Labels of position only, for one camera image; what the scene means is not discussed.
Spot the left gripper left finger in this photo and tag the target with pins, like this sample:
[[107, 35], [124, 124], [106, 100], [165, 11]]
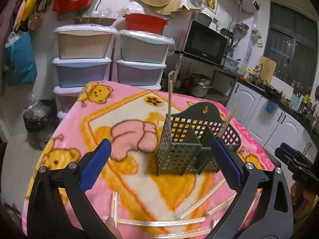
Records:
[[47, 217]]

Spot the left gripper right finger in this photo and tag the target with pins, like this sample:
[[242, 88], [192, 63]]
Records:
[[273, 217]]

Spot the chopsticks vertical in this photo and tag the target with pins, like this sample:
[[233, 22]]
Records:
[[171, 76], [215, 222]]

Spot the chopsticks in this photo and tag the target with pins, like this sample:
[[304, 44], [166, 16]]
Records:
[[114, 206], [228, 119]]

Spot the chopsticks diagonal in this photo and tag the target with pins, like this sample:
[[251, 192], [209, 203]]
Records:
[[200, 201]]

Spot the white kitchen cabinets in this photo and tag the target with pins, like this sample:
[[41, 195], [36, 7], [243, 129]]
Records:
[[269, 122]]

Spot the left hand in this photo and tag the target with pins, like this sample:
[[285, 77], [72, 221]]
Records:
[[110, 224]]

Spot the pink cartoon blanket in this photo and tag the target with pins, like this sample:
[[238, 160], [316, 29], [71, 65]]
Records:
[[132, 119]]

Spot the black trash bag bin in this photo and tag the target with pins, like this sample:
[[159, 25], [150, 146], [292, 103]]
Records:
[[40, 114]]

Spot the dark green utensil basket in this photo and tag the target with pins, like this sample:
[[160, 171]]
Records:
[[186, 140]]

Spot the wooden cutting board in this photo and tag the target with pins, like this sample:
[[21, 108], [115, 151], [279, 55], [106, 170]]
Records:
[[268, 69]]

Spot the stainless steel pot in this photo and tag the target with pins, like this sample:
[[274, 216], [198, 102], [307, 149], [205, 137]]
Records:
[[199, 85]]

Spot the dark window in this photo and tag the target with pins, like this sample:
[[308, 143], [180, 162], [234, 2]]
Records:
[[292, 42]]

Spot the blue middle drawer bin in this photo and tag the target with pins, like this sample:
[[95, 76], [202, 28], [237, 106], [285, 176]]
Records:
[[78, 72]]

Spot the metal shelf rack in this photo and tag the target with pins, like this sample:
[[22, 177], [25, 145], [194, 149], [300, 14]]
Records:
[[223, 80]]

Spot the blue hanging bag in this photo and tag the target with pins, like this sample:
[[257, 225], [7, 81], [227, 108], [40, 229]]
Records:
[[19, 60]]

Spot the black blender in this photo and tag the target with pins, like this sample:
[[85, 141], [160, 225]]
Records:
[[228, 35]]

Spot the purple middle drawer bin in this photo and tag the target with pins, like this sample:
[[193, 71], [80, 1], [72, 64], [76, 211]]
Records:
[[137, 73]]

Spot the black microwave oven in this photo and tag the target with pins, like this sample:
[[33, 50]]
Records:
[[196, 40]]

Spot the beige top drawer bin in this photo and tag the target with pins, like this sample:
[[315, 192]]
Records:
[[85, 41]]

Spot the green top drawer bin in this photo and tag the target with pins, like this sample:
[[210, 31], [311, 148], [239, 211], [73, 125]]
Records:
[[144, 47]]

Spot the woven wicker basket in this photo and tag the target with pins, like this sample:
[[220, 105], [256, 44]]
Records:
[[94, 20]]

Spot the glass pot lid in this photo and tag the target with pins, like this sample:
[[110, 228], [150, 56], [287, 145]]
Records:
[[197, 4]]

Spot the red plastic basin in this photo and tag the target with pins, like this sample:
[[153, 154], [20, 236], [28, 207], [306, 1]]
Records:
[[146, 23]]

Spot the yellow hanging cloth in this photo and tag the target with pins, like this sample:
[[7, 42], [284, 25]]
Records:
[[24, 12]]

